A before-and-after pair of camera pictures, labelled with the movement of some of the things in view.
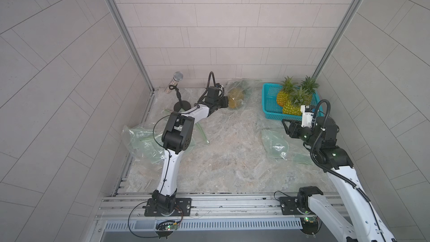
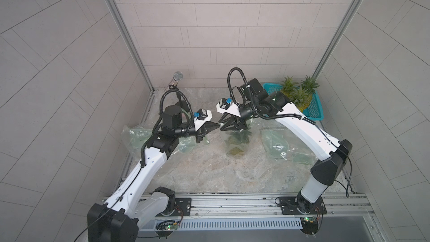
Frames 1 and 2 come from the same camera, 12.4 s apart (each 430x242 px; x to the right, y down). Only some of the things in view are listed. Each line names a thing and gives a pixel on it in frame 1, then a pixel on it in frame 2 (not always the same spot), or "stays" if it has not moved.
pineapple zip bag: [239, 92] -> [237, 143]
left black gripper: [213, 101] -> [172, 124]
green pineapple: [308, 89] stays
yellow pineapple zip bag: [280, 145] stays
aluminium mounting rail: [204, 207] stays
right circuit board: [310, 225] stays
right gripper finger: [286, 129] -> [232, 126]
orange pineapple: [286, 85] stays
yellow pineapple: [292, 106] stays
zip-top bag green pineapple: [145, 140] stays
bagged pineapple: [235, 95] -> [238, 142]
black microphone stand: [183, 104] stays
